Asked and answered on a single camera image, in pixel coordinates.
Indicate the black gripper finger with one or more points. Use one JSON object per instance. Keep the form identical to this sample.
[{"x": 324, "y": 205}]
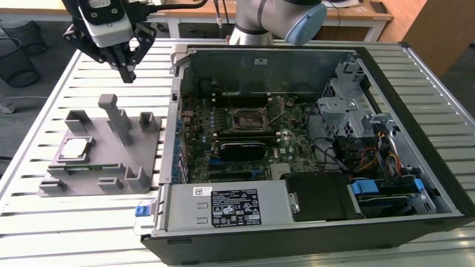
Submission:
[
  {"x": 148, "y": 34},
  {"x": 72, "y": 37}
]

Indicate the silver CPU chip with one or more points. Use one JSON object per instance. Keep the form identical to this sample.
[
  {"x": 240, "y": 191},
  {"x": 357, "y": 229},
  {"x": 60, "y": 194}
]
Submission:
[{"x": 76, "y": 148}]

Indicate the thin metal locking lever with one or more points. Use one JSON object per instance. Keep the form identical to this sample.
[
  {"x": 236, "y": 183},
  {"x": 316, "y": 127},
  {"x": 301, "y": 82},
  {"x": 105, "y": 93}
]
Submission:
[{"x": 277, "y": 114}]

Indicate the CPU socket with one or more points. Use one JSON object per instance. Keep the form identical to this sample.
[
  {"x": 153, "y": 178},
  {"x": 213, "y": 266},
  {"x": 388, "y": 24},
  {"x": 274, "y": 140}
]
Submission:
[{"x": 244, "y": 119}]

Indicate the black mesh waste bin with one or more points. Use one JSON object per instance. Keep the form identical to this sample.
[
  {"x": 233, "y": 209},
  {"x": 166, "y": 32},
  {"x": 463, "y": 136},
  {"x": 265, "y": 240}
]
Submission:
[
  {"x": 33, "y": 36},
  {"x": 18, "y": 69}
]

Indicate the grey stand foot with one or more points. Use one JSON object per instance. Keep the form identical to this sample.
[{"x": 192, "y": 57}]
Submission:
[{"x": 6, "y": 105}]

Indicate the white case sticker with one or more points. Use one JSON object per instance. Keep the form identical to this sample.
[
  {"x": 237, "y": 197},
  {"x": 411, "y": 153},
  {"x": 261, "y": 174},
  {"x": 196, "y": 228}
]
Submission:
[{"x": 260, "y": 61}]

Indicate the RAM slot with white latches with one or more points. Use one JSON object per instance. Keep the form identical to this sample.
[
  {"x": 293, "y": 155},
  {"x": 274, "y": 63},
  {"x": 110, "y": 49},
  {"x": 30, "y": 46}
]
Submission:
[
  {"x": 240, "y": 100},
  {"x": 240, "y": 94}
]

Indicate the RAM slot with black latches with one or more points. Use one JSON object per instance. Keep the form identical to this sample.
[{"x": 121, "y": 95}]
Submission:
[
  {"x": 240, "y": 97},
  {"x": 240, "y": 103}
]

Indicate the grey parts rack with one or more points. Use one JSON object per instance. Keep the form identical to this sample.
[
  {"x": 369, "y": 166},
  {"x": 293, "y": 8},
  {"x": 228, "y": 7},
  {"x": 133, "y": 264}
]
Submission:
[{"x": 110, "y": 155}]

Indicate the green RAM stick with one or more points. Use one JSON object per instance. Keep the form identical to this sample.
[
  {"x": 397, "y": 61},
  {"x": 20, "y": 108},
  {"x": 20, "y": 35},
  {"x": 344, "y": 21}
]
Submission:
[{"x": 96, "y": 167}]

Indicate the black graphics card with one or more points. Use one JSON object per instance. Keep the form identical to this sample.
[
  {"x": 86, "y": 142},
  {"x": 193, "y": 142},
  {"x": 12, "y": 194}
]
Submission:
[{"x": 240, "y": 151}]

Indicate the green motherboard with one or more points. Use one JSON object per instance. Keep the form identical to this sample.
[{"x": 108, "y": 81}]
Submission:
[{"x": 296, "y": 139}]

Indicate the silver drive cage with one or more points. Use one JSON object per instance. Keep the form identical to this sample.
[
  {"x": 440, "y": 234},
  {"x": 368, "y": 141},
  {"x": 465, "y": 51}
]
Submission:
[{"x": 335, "y": 107}]

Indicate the silver chipset heatsink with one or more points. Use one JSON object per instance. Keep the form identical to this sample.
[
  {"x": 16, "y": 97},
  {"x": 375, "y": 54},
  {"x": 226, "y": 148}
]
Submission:
[{"x": 280, "y": 170}]

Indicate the grey power supply unit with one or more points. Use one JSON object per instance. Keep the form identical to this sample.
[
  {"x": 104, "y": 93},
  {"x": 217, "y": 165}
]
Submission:
[{"x": 177, "y": 205}]

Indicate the black flat device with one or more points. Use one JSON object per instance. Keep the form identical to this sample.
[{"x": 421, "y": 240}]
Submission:
[{"x": 379, "y": 7}]

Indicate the blue release latch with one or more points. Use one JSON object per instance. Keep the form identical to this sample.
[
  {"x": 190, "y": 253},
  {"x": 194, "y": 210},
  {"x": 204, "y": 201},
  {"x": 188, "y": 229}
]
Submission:
[{"x": 144, "y": 211}]

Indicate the wooden cabinet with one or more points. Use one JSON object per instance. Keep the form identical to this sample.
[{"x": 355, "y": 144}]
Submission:
[{"x": 441, "y": 33}]

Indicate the blue disk carrier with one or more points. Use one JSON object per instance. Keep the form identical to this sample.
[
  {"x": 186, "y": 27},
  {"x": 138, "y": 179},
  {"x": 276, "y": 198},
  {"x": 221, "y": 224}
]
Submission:
[{"x": 363, "y": 187}]

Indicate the black open PC case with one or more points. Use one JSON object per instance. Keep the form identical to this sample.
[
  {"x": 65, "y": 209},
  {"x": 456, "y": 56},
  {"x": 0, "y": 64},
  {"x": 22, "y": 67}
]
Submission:
[{"x": 258, "y": 244}]

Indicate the blue bay clip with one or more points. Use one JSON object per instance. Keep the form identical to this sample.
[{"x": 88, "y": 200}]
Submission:
[{"x": 417, "y": 185}]

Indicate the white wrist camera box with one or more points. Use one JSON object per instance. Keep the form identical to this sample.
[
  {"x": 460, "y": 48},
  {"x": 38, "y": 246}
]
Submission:
[{"x": 106, "y": 30}]

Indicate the wooden desk white frame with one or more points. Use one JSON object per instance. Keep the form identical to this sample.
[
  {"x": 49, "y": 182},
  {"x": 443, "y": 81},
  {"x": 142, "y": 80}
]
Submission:
[
  {"x": 365, "y": 16},
  {"x": 36, "y": 5}
]

